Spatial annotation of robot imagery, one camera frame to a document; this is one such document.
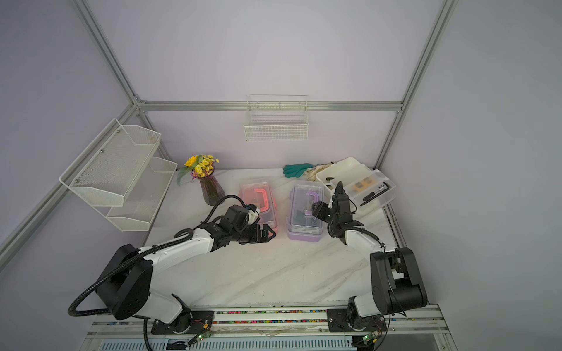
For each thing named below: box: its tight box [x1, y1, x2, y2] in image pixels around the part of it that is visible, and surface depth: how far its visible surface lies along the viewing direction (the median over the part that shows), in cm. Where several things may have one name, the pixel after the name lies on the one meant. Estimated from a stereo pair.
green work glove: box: [282, 163, 315, 178], surface depth 120 cm
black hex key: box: [360, 181, 390, 207], surface depth 97 cm
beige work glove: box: [304, 161, 335, 182], surface depth 120 cm
